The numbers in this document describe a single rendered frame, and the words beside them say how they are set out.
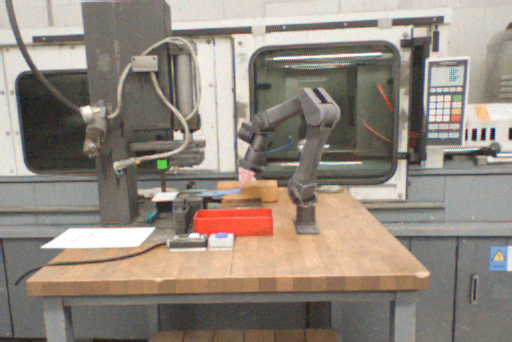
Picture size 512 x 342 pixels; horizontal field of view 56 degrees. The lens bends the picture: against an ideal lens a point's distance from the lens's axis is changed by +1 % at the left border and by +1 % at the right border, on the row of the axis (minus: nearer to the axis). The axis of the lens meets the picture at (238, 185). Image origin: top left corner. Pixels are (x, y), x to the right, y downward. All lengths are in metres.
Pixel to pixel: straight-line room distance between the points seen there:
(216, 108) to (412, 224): 1.08
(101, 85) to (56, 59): 0.87
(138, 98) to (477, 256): 1.73
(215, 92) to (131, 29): 0.74
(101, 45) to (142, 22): 0.16
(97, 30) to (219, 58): 0.76
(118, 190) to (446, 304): 1.67
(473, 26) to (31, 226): 3.78
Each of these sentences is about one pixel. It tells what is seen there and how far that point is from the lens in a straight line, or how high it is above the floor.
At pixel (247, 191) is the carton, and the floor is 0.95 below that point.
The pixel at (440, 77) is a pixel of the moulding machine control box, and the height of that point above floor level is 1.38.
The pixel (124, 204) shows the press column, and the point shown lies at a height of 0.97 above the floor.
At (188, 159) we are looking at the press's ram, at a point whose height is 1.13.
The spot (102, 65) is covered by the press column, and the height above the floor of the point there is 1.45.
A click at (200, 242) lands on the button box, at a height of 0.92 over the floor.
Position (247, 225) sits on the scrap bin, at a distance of 1.48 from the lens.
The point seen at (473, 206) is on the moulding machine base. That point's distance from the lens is 2.48.
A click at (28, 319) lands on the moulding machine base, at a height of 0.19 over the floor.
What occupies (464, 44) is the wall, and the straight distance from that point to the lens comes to 4.67.
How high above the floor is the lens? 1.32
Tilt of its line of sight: 10 degrees down
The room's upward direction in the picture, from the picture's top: 2 degrees counter-clockwise
